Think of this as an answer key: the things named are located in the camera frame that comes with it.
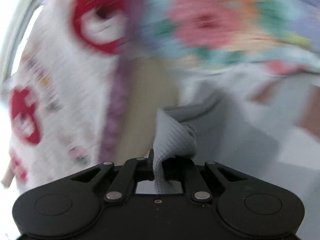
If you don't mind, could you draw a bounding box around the white quilt with red bears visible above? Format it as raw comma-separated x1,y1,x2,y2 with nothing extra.
0,0,144,189

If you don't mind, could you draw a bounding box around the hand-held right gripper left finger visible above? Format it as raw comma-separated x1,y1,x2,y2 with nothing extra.
71,149,154,204

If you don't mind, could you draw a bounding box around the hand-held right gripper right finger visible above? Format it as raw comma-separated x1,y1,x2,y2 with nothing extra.
162,158,248,204

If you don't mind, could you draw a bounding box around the beige bed frame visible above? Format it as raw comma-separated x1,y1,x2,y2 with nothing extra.
122,56,182,162

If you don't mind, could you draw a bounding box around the grey checked floor mat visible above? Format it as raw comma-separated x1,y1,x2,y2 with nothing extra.
179,62,320,174

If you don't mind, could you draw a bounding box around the colourful floral blanket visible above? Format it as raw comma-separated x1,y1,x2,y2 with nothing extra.
136,0,320,74

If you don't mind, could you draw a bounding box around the grey mesh shirt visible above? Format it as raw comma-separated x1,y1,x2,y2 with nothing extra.
151,96,225,195

